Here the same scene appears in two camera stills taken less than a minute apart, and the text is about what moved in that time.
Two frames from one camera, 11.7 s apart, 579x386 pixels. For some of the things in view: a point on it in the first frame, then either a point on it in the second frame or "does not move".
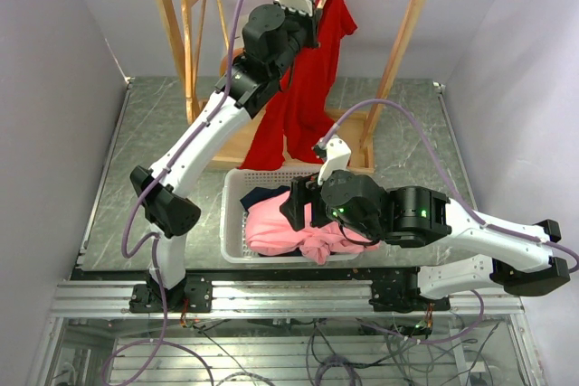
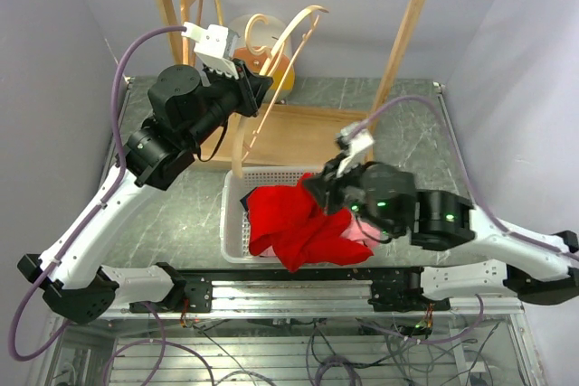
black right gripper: x=304 y=190 -> x=327 y=185
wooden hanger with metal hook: x=193 y=7 does not move
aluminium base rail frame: x=287 y=331 does not move
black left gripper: x=314 y=23 -> x=251 y=89
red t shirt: x=300 y=119 -> x=294 y=223
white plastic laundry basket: x=238 y=183 does not move
